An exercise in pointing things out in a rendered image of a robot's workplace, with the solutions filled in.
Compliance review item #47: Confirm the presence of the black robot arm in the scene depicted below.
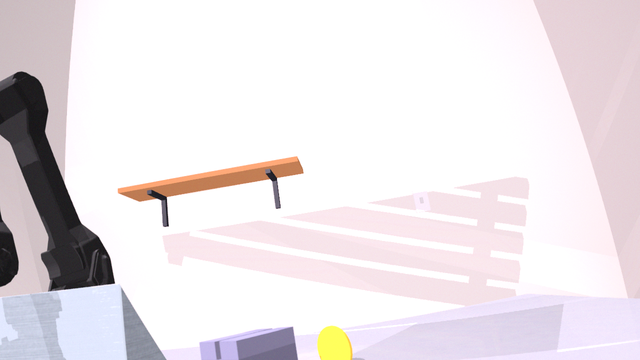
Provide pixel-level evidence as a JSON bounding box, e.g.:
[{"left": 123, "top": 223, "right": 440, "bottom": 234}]
[{"left": 0, "top": 71, "right": 115, "bottom": 292}]

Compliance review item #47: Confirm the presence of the thin gold coin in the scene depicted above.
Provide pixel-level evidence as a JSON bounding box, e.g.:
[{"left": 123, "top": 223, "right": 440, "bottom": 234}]
[{"left": 317, "top": 325, "right": 353, "bottom": 360}]

